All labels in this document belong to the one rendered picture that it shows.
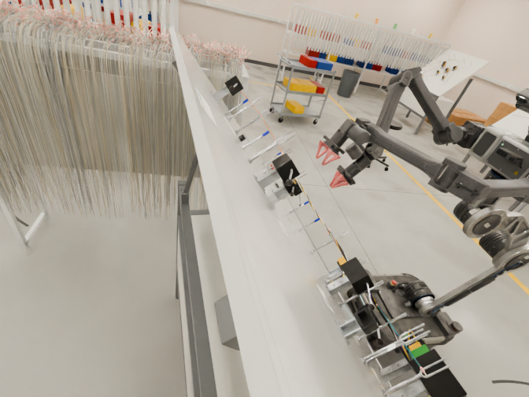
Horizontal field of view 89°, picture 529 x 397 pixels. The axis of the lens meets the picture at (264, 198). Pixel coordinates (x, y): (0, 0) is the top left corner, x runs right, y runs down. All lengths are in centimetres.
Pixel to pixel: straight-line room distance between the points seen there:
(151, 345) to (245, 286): 180
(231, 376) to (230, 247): 88
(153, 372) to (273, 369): 176
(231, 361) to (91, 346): 113
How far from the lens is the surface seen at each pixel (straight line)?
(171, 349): 197
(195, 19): 900
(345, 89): 810
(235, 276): 21
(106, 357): 200
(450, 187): 110
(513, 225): 194
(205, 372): 86
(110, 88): 163
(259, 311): 19
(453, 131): 164
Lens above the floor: 181
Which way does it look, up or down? 37 degrees down
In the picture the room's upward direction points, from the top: 15 degrees clockwise
